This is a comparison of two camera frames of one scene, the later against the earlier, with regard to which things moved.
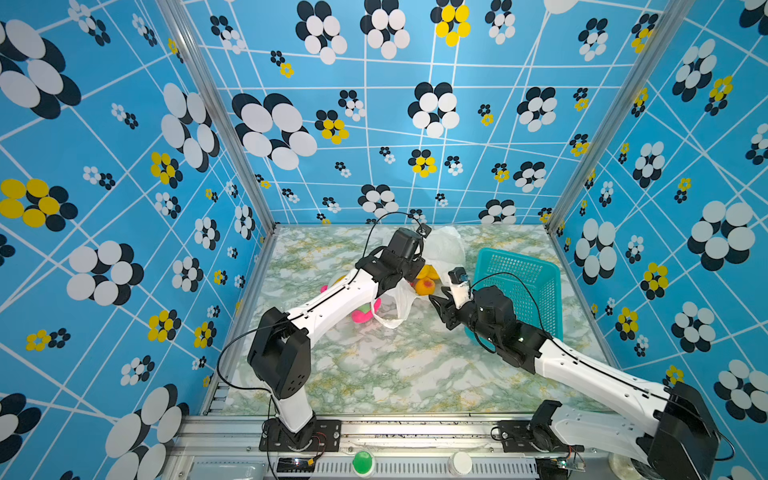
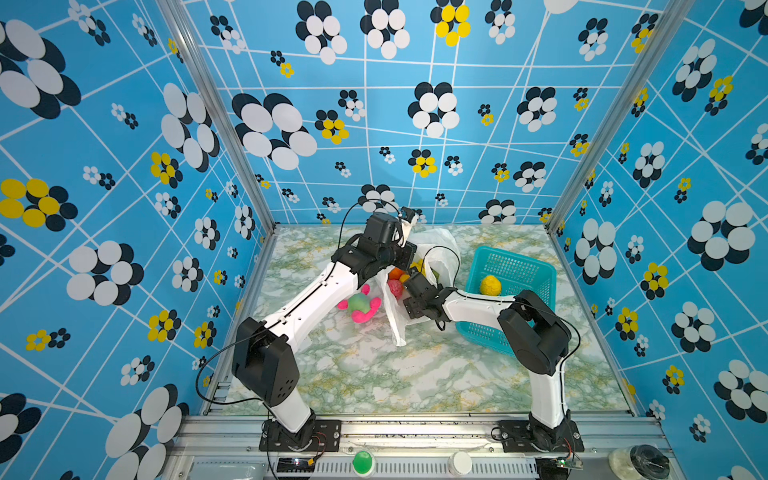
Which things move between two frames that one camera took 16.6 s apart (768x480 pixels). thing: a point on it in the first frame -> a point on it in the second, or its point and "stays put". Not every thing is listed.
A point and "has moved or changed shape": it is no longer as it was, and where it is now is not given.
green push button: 363,463 stays put
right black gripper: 447,313 -> 411,308
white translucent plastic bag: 445,249 has moved or changed shape
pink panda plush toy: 365,312 stays put
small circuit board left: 295,465 stays put
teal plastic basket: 535,288 stays put
